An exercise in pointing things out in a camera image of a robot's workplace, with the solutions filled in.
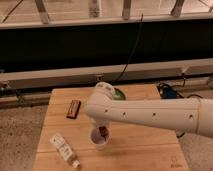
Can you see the white plastic bottle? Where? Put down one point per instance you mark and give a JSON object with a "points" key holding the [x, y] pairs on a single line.
{"points": [[65, 150]]}

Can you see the brown chocolate bar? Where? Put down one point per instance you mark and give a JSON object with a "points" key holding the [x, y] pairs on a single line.
{"points": [[73, 109]]}

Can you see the white ceramic cup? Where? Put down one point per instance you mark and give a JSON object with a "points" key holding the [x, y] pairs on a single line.
{"points": [[97, 140]]}

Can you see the green bowl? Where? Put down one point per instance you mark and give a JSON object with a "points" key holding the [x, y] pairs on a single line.
{"points": [[119, 95]]}

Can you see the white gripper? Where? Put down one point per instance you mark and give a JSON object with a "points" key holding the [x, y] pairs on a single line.
{"points": [[99, 123]]}

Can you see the red pepper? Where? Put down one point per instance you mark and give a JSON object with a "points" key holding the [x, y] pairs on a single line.
{"points": [[104, 132]]}

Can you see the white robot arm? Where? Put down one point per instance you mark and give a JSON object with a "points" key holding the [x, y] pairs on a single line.
{"points": [[190, 115]]}

